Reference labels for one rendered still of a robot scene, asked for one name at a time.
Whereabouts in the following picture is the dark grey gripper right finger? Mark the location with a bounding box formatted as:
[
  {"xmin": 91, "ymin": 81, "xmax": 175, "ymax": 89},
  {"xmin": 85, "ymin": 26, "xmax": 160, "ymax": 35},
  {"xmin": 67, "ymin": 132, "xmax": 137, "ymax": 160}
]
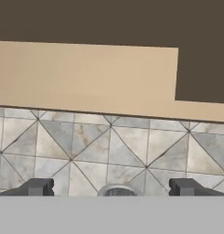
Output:
[{"xmin": 168, "ymin": 177, "xmax": 224, "ymax": 197}]

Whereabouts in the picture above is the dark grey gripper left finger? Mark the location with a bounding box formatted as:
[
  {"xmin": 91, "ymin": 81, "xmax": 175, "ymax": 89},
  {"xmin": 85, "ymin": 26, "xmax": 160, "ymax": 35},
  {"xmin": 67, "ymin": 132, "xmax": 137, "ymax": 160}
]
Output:
[{"xmin": 0, "ymin": 177, "xmax": 55, "ymax": 197}]

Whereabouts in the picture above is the beige cabinet front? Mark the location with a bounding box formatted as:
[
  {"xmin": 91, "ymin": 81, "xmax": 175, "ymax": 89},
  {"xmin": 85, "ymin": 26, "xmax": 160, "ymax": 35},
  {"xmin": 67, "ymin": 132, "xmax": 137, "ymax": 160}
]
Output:
[{"xmin": 0, "ymin": 40, "xmax": 224, "ymax": 123}]

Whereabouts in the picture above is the grey round object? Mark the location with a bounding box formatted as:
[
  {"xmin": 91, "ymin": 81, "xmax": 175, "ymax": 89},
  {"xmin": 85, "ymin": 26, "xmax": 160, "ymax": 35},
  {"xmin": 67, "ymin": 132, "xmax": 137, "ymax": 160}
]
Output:
[{"xmin": 97, "ymin": 183, "xmax": 141, "ymax": 197}]

